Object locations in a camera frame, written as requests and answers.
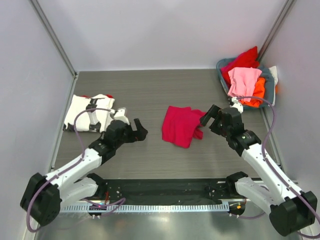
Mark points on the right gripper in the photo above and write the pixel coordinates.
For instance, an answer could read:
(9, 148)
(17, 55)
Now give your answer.
(216, 122)

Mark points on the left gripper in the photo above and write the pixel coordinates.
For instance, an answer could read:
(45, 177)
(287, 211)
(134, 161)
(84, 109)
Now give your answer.
(136, 135)

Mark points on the crimson t shirt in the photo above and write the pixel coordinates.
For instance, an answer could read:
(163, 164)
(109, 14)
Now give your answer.
(181, 125)

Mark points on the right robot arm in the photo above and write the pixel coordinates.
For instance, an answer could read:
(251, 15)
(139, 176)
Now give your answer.
(288, 207)

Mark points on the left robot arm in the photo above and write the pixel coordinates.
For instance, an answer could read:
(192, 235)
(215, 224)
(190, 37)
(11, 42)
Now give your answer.
(46, 195)

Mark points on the pink t shirt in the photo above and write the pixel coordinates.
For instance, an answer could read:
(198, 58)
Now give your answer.
(243, 81)

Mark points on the orange t shirt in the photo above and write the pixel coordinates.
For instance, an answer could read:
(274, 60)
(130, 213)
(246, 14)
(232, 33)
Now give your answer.
(255, 90)

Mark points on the blue laundry basket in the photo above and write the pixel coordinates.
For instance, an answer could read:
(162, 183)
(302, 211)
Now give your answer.
(269, 83)

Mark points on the folded white t shirt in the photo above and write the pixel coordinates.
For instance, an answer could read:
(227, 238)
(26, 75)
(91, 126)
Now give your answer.
(89, 114)

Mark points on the red t shirt in basket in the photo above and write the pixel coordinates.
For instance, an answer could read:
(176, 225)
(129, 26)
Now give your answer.
(246, 59)

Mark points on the white cloth in basket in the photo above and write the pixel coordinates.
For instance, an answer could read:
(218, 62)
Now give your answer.
(274, 72)

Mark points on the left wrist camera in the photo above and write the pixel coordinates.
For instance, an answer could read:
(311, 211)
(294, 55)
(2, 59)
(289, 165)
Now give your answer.
(120, 114)

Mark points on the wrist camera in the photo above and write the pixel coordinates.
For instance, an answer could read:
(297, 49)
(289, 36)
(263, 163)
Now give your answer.
(120, 114)
(235, 103)

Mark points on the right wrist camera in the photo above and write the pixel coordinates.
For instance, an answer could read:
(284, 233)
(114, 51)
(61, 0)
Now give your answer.
(235, 103)

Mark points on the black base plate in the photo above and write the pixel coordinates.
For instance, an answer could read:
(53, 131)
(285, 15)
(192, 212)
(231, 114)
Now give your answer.
(165, 192)

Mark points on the slotted cable duct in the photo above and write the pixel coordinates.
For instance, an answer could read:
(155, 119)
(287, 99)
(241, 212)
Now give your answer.
(84, 207)

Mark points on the right aluminium frame post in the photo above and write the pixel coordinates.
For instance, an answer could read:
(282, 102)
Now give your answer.
(280, 19)

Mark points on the aluminium frame post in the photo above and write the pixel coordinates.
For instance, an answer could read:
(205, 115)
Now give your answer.
(280, 19)
(54, 38)

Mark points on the left aluminium frame post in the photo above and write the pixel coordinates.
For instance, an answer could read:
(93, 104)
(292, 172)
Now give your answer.
(54, 38)

